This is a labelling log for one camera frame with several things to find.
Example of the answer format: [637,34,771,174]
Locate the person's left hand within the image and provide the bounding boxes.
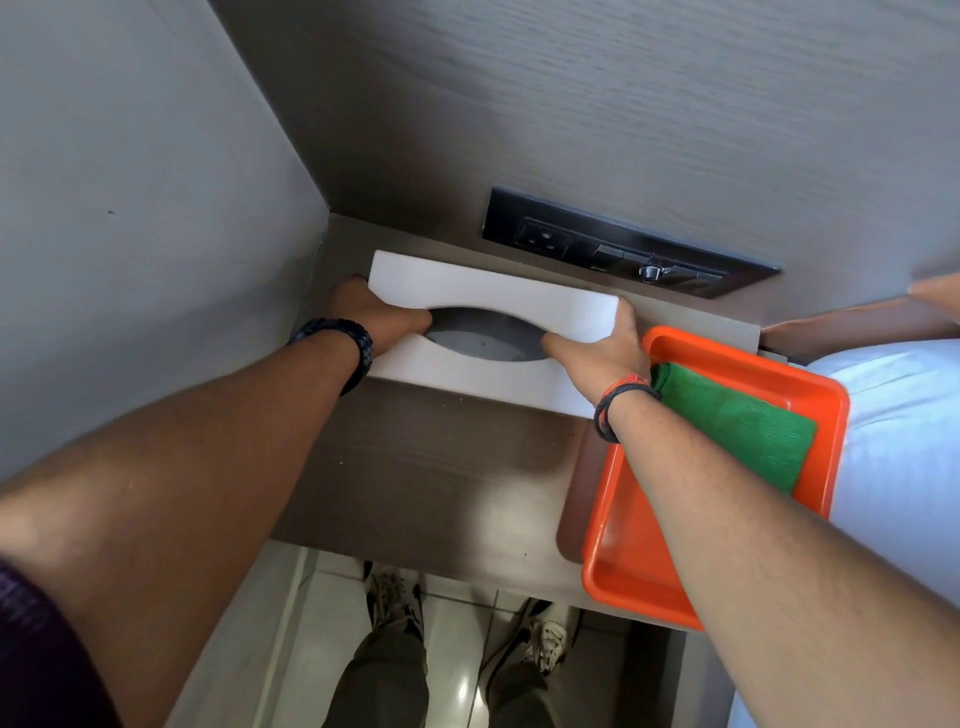
[320,275,435,360]

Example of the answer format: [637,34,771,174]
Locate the person's right hand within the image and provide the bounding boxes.
[541,296,652,408]

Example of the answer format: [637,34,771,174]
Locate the white tissue box cover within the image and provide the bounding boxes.
[363,249,624,420]

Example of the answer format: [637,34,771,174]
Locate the green cleaning cloth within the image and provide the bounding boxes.
[649,362,819,498]

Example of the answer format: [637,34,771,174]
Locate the person's left forearm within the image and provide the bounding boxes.
[0,329,361,728]

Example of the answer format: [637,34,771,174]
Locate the person's right forearm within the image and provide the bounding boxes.
[607,389,960,728]

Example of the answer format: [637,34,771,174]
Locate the person's left shoe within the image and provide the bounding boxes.
[365,563,425,635]

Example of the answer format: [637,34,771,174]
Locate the person's shoe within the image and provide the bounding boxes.
[517,599,583,676]
[365,563,425,635]

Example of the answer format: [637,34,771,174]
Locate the person's right shoe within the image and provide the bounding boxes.
[517,599,583,676]

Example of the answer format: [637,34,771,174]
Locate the dark wristwatch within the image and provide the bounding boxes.
[287,317,375,397]

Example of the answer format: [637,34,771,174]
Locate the orange plastic tray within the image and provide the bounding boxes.
[581,325,852,633]

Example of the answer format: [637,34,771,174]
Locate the brown padded headboard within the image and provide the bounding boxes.
[758,271,960,367]

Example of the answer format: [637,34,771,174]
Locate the large white pillow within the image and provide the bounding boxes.
[727,337,960,728]

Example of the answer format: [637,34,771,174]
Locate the dark grey trousers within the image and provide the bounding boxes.
[320,626,571,728]

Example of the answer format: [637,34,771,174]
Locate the purple shirt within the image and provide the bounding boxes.
[0,558,125,728]

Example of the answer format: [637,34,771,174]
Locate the black red wrist bracelet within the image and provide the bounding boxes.
[592,373,663,445]

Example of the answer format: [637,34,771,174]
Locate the black wall socket panel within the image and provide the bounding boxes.
[480,185,783,300]

